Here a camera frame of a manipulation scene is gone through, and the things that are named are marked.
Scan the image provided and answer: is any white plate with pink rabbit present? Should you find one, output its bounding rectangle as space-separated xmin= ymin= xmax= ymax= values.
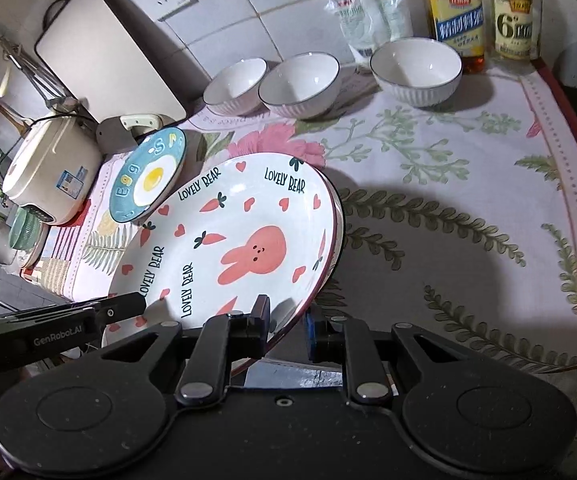
xmin=101 ymin=152 xmax=338 ymax=363

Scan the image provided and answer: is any white salt packet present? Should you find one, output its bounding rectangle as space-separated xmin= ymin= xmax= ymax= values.
xmin=369 ymin=0 xmax=413 ymax=42
xmin=323 ymin=0 xmax=385 ymax=67

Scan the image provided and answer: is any red striped cloth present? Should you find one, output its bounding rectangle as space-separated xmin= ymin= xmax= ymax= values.
xmin=21 ymin=200 xmax=100 ymax=302

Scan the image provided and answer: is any wooden utensil handle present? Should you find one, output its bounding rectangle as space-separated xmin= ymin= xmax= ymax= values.
xmin=0 ymin=82 xmax=34 ymax=137

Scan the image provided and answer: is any green ribbed bowl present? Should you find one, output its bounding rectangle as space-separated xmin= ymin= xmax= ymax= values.
xmin=8 ymin=206 xmax=52 ymax=267

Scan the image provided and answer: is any cream rice cooker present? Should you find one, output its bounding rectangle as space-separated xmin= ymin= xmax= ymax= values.
xmin=2 ymin=117 xmax=103 ymax=226

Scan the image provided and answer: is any white ribbed bowl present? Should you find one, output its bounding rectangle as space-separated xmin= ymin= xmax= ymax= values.
xmin=202 ymin=57 xmax=268 ymax=117
xmin=370 ymin=37 xmax=464 ymax=109
xmin=258 ymin=52 xmax=341 ymax=121

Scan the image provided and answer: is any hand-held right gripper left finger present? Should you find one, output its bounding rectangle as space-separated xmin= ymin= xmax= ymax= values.
xmin=99 ymin=294 xmax=272 ymax=407

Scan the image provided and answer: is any grey tool with cream handle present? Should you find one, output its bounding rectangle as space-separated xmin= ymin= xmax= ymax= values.
xmin=96 ymin=114 xmax=169 ymax=153

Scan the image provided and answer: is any blue plate with egg print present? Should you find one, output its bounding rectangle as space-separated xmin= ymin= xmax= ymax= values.
xmin=108 ymin=127 xmax=188 ymax=223

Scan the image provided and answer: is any clear bottle with pale label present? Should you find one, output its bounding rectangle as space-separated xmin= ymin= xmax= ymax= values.
xmin=486 ymin=0 xmax=541 ymax=63

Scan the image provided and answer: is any floral tablecloth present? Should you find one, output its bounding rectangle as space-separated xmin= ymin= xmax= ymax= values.
xmin=18 ymin=50 xmax=577 ymax=377

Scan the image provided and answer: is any beige cutting board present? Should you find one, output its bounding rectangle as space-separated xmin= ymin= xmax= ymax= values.
xmin=34 ymin=0 xmax=214 ymax=126

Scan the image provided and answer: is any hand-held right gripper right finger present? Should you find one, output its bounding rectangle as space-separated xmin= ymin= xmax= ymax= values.
xmin=307 ymin=310 xmax=469 ymax=407

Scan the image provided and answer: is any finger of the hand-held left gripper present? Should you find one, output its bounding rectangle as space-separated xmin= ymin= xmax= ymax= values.
xmin=3 ymin=292 xmax=148 ymax=333

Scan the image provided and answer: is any oil bottle with yellow label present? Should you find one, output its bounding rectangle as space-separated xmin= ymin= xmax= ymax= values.
xmin=423 ymin=0 xmax=487 ymax=75

